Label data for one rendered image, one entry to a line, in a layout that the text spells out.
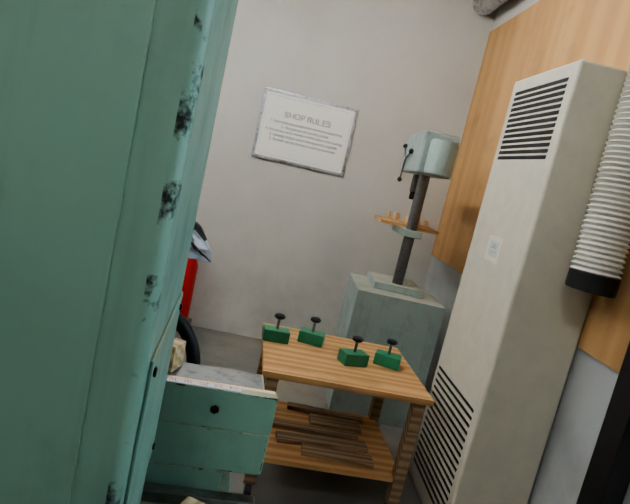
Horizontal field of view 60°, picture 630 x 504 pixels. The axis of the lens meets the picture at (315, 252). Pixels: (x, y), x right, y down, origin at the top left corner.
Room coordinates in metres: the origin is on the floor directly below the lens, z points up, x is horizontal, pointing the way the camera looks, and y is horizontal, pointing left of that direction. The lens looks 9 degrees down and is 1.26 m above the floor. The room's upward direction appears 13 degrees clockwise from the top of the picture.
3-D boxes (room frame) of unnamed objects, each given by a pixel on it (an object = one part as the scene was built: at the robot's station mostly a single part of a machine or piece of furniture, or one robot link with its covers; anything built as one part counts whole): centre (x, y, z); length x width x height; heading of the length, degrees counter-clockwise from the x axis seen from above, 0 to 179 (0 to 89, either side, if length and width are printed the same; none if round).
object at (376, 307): (2.98, -0.49, 0.79); 0.62 x 0.48 x 1.58; 4
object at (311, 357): (2.16, -0.20, 0.32); 0.66 x 0.57 x 0.64; 98
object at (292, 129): (3.71, 0.25, 1.48); 0.64 x 0.02 x 0.46; 95
